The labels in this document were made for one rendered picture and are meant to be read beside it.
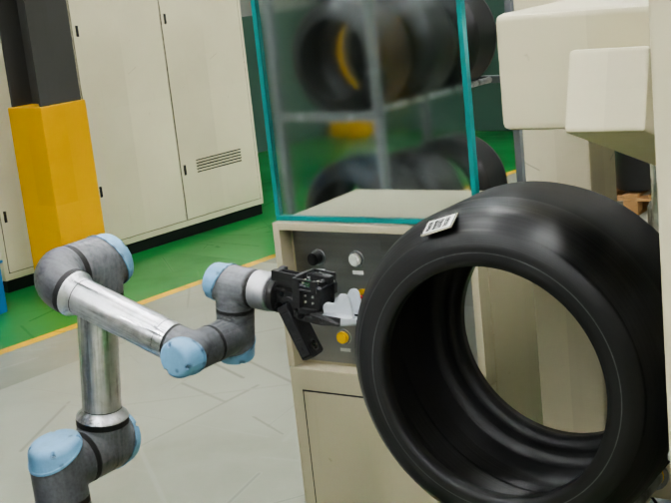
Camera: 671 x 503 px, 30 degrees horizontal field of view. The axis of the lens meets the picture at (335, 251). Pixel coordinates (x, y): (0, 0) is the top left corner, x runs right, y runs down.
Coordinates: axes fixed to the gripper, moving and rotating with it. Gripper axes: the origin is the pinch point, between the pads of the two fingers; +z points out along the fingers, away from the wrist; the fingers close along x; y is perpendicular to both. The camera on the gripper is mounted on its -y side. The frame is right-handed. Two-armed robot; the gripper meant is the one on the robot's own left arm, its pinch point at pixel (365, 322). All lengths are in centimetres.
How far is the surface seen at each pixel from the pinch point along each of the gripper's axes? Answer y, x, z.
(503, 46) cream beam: 57, -37, 43
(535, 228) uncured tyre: 25.6, -9.1, 36.2
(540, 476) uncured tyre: -27.7, 11.7, 30.6
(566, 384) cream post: -14.4, 24.8, 29.6
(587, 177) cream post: 26.2, 24.9, 31.3
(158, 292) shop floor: -169, 372, -372
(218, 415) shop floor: -148, 211, -201
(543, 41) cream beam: 58, -37, 48
